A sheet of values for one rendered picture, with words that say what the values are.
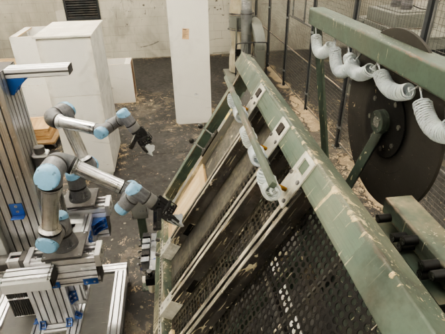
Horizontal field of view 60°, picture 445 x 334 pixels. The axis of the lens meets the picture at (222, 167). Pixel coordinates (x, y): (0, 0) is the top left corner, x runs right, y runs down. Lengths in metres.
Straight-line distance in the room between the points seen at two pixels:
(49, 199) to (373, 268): 1.57
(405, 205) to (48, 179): 1.52
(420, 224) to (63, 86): 4.06
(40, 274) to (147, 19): 8.55
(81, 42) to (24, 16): 6.38
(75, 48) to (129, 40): 5.99
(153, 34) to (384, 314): 9.87
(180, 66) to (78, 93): 1.91
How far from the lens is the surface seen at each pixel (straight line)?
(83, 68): 4.62
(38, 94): 6.69
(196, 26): 5.95
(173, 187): 2.92
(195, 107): 6.28
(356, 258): 1.01
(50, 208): 2.11
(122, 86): 7.43
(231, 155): 2.04
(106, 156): 5.00
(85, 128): 2.49
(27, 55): 6.57
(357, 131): 2.16
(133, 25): 10.42
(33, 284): 2.48
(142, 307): 3.41
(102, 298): 3.27
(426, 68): 1.54
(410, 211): 1.40
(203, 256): 1.84
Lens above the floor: 2.56
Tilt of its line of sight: 30 degrees down
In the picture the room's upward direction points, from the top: 1 degrees counter-clockwise
